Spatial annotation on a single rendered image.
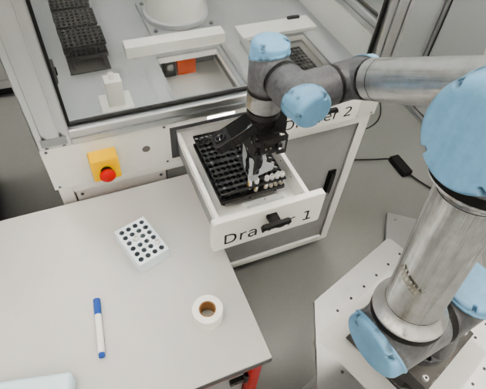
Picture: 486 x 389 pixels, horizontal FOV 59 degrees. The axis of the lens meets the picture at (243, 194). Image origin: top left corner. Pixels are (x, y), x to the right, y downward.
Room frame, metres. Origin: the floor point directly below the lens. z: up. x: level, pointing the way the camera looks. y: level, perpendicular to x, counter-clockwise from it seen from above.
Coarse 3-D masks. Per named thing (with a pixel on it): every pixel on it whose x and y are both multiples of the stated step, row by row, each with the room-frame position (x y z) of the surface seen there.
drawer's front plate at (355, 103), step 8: (344, 104) 1.08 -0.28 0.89; (352, 104) 1.09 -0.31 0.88; (344, 112) 1.08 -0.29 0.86; (352, 112) 1.10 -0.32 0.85; (288, 120) 1.00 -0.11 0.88; (328, 120) 1.06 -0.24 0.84; (336, 120) 1.08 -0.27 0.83; (288, 128) 1.00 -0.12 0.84; (296, 128) 1.01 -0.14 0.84; (304, 128) 1.02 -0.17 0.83
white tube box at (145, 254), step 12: (120, 228) 0.61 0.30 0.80; (132, 228) 0.61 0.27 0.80; (144, 228) 0.63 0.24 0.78; (120, 240) 0.58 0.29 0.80; (132, 240) 0.58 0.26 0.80; (144, 240) 0.58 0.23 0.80; (132, 252) 0.54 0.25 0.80; (144, 252) 0.55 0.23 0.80; (156, 252) 0.56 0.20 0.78; (168, 252) 0.56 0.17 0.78; (144, 264) 0.52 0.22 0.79; (156, 264) 0.54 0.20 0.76
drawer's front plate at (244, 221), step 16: (320, 192) 0.68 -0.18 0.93; (256, 208) 0.61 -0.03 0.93; (272, 208) 0.62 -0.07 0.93; (288, 208) 0.64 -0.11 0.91; (304, 208) 0.66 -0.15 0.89; (320, 208) 0.68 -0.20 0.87; (224, 224) 0.57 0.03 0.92; (240, 224) 0.58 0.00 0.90; (256, 224) 0.60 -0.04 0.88; (240, 240) 0.58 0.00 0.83
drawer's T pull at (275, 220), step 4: (276, 212) 0.62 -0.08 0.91; (268, 216) 0.61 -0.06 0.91; (272, 216) 0.61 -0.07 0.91; (276, 216) 0.61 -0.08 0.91; (268, 220) 0.60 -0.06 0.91; (272, 220) 0.60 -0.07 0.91; (276, 220) 0.60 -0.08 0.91; (280, 220) 0.60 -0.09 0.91; (284, 220) 0.60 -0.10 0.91; (288, 220) 0.60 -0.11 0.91; (268, 224) 0.58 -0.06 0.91; (272, 224) 0.58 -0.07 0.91; (276, 224) 0.59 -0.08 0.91; (280, 224) 0.59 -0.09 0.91; (284, 224) 0.59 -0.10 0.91; (264, 228) 0.57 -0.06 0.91; (268, 228) 0.57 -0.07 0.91; (272, 228) 0.58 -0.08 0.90
